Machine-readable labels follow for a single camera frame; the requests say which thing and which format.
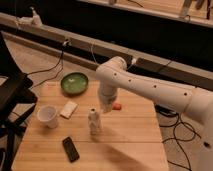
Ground white tapered end effector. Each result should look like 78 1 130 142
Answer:
100 97 116 113

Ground clear plastic bottle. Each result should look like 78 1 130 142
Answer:
88 108 101 135

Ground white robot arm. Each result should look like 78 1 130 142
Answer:
96 56 213 171

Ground orange carrot toy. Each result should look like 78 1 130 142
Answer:
112 103 122 110

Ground green bowl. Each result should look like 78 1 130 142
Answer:
60 72 89 96

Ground white sponge block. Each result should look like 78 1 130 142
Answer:
60 101 77 119

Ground black phone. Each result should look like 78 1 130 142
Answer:
62 137 80 162

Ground black chair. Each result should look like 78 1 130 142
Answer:
0 32 37 171

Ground white object on ledge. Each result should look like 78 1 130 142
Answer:
18 6 43 27

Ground black cable bundle right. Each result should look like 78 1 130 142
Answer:
154 104 203 171

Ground black floor cable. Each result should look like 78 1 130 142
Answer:
26 39 72 90

